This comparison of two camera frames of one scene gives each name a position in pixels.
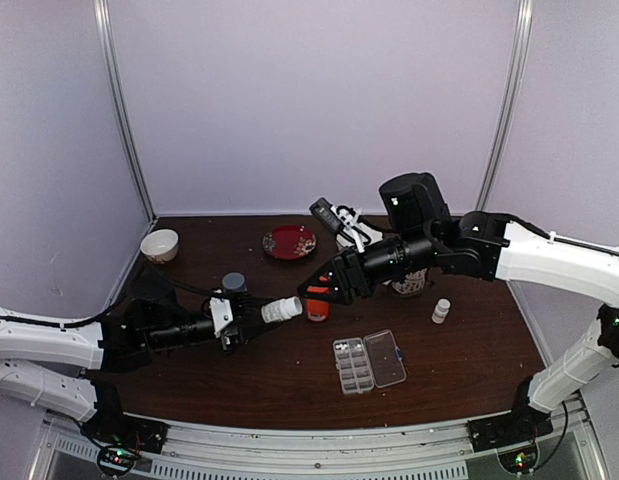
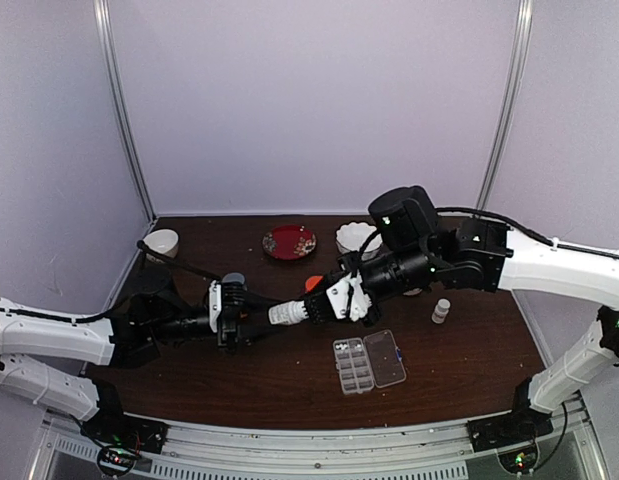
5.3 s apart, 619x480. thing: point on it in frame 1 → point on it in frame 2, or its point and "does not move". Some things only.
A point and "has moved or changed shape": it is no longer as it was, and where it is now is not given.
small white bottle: (441, 311) does not move
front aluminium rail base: (424, 452) does not move
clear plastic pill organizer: (363, 363) does not move
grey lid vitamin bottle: (234, 281) does not move
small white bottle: (281, 309) has moved or changed shape
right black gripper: (348, 272) → (372, 319)
